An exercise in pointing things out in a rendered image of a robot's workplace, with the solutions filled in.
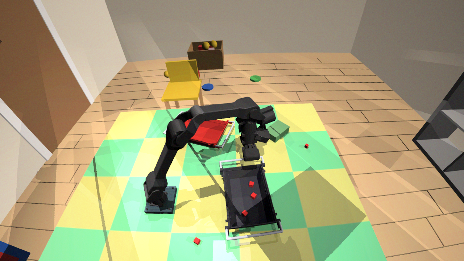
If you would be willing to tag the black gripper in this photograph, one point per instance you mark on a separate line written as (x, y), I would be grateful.
(249, 149)

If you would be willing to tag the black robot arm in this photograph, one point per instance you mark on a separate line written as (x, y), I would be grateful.
(248, 114)

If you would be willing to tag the green rectangular block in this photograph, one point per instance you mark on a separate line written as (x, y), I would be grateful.
(277, 130)

